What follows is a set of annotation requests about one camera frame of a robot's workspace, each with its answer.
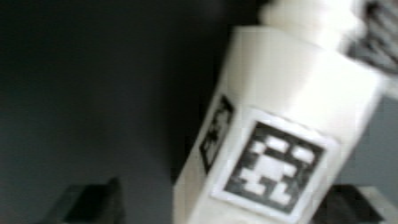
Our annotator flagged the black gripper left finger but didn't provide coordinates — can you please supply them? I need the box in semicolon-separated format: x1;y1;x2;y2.
63;178;125;224

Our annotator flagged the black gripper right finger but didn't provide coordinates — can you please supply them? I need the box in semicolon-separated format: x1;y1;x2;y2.
313;185;383;224

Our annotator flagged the white chair leg with markers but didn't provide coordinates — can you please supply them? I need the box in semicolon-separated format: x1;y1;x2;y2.
173;0;398;224

